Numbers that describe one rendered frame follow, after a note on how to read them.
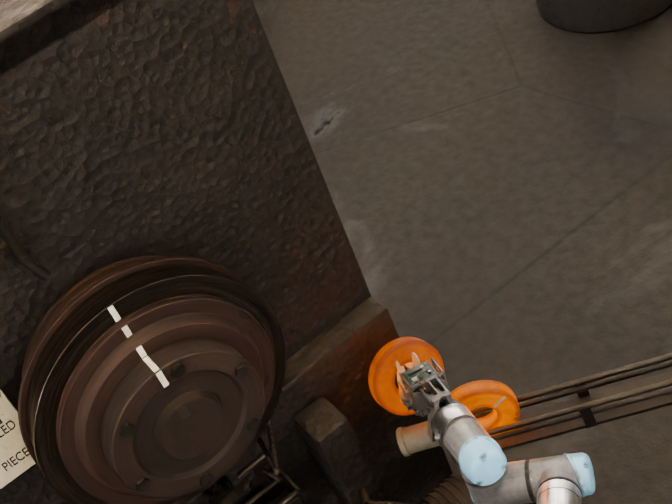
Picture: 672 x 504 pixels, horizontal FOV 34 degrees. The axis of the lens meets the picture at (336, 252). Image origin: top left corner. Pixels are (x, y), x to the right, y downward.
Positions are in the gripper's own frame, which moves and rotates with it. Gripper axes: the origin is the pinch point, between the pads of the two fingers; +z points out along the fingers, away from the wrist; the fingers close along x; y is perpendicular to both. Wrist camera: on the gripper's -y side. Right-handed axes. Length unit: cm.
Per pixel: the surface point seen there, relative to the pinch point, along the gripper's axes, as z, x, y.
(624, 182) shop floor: 106, -115, -64
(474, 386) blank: -9.5, -9.7, -3.8
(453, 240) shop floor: 122, -59, -67
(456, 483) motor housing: -6.1, -1.4, -29.0
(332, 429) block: -2.4, 18.0, -3.5
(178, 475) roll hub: -18, 47, 17
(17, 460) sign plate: -1, 71, 22
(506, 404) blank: -12.1, -14.2, -9.4
